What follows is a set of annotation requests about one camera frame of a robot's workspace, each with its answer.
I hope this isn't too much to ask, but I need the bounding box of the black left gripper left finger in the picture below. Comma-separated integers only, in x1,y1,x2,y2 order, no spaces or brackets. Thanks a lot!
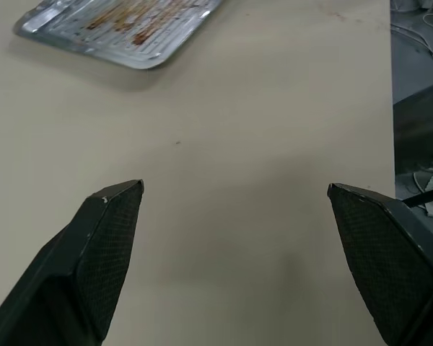
0,179,146,346

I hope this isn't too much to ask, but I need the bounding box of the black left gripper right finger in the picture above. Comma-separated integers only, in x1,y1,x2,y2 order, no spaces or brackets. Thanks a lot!
327,182,433,346

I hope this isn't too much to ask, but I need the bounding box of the dark grey slanted panel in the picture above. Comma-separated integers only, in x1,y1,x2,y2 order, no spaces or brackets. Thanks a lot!
393,77,433,163

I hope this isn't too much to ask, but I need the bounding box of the ribbed metal baking tray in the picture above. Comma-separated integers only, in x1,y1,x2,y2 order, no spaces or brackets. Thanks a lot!
14,0,227,70

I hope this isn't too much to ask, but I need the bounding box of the black strap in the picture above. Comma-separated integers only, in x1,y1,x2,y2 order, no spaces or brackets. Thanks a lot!
402,187,433,209

